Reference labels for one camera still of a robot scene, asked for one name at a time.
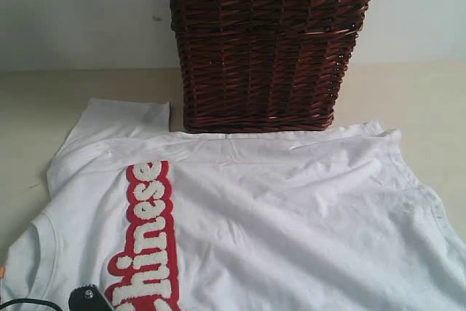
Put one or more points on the dark brown wicker basket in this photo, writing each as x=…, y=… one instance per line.
x=263, y=65

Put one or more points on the white t-shirt with red print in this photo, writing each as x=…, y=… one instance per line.
x=162, y=220

